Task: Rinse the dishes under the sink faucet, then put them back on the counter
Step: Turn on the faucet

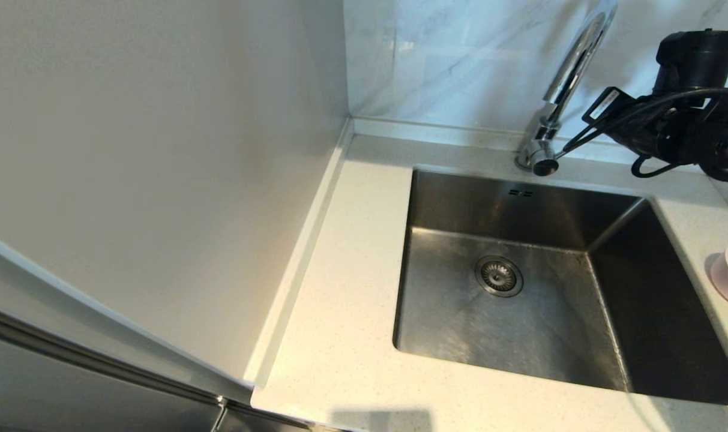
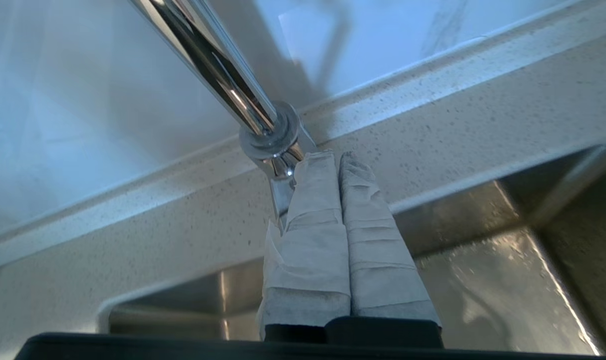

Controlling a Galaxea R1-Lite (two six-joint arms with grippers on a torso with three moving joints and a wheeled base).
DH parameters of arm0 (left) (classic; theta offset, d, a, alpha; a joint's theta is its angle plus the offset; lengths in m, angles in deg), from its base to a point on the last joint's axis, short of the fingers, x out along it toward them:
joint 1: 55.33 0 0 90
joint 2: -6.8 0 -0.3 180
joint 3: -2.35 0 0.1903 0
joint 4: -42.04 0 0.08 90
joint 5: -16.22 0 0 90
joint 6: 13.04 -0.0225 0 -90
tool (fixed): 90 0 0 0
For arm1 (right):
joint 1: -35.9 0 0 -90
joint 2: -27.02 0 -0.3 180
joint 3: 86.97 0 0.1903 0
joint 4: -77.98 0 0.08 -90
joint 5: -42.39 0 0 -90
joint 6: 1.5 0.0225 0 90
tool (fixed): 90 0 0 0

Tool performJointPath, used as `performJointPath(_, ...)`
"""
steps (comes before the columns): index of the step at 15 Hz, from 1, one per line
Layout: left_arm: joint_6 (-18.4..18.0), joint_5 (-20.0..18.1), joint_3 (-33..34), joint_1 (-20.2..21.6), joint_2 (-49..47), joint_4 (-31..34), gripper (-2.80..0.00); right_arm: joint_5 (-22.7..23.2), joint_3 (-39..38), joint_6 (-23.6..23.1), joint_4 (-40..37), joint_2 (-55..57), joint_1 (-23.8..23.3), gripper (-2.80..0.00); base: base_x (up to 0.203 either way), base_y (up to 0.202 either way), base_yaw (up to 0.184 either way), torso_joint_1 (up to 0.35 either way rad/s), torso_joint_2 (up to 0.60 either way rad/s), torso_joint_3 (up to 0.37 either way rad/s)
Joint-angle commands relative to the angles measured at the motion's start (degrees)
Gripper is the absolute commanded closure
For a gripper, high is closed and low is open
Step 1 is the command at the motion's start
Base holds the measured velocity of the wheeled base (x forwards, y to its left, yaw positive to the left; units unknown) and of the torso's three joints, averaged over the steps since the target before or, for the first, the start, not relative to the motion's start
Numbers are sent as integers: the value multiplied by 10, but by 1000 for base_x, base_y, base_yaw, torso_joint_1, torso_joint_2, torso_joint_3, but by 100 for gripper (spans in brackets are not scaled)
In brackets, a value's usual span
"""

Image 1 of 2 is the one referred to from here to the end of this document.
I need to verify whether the chrome gooseneck faucet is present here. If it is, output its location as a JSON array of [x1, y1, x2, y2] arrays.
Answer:
[[516, 0, 618, 177]]

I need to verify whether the chrome faucet lever handle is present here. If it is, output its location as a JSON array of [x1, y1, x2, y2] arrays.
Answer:
[[556, 123, 607, 161]]

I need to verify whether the white grey appliance door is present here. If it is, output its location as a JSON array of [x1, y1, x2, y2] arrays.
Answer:
[[0, 211, 316, 432]]

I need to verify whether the round metal drain strainer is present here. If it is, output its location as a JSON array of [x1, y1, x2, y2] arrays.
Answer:
[[474, 256, 524, 298]]

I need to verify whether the stainless steel sink basin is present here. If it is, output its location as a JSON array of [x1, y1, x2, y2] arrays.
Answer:
[[392, 167, 728, 404]]

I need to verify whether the steel bar door handle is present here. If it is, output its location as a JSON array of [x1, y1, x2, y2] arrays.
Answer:
[[0, 292, 314, 431]]

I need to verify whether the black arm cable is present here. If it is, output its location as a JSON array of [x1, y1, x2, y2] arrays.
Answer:
[[571, 87, 728, 179]]

